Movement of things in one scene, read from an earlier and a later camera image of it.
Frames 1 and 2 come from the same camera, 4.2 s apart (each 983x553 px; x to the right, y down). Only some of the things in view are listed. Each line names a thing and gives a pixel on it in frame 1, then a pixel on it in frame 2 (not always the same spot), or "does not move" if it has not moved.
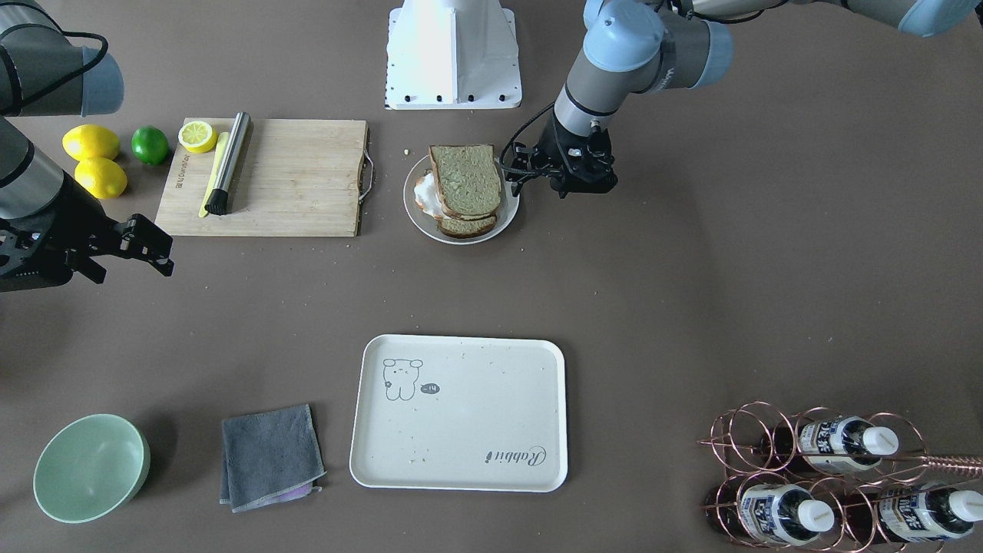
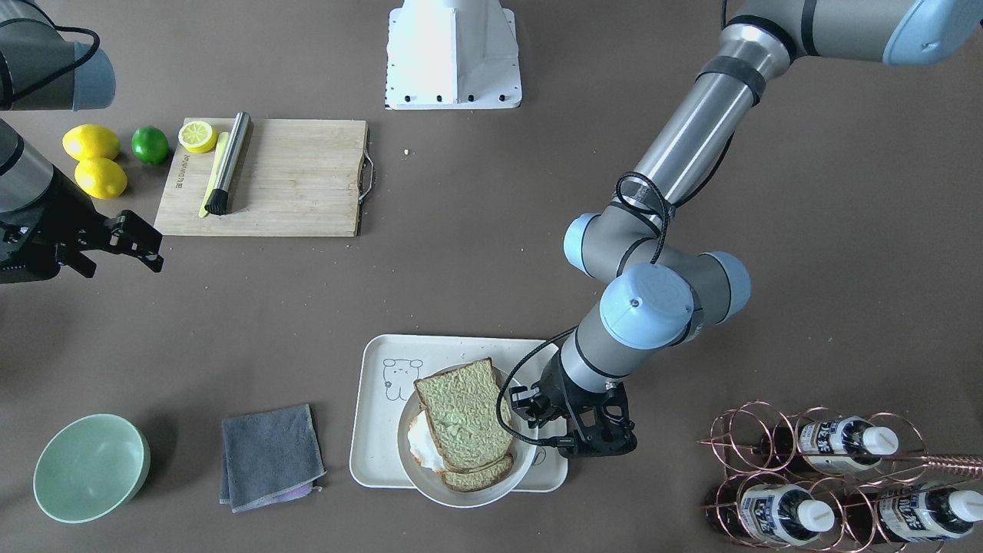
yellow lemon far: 104,178 does not move
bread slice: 468,229 → 478,479
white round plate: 505,217 → 524,453
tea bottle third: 918,512 does not move
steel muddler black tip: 217,202 does not move
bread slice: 468,179 → 460,405
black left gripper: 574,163 → 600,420
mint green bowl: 91,468 does not move
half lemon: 197,137 does not move
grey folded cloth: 269,456 does not move
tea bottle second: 781,514 does not move
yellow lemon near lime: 90,140 does not move
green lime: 149,145 does not move
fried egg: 426,196 → 423,444
